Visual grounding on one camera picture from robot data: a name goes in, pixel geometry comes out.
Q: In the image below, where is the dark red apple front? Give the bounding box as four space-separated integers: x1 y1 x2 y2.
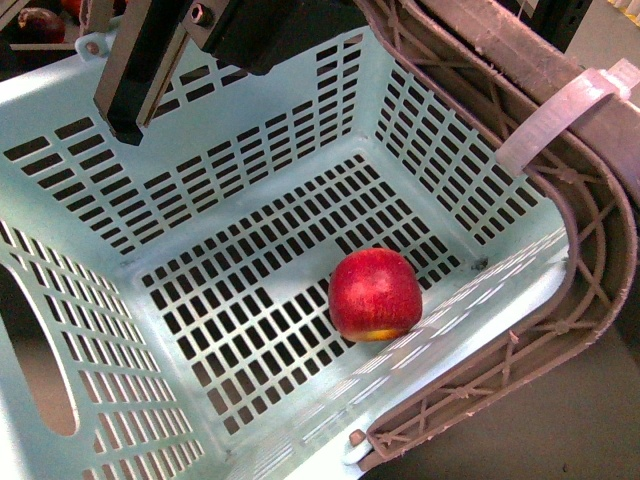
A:
17 7 66 44

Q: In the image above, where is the white zip tie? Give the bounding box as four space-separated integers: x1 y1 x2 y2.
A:
495 58 639 176

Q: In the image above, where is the grey-brown basket handle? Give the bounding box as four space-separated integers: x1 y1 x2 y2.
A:
359 1 639 471

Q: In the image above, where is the light blue plastic basket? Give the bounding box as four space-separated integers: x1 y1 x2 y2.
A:
1 28 568 479

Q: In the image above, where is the red apple yellow core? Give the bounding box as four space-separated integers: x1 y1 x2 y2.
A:
328 248 423 342

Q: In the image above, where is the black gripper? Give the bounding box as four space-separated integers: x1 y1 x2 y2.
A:
94 0 365 146

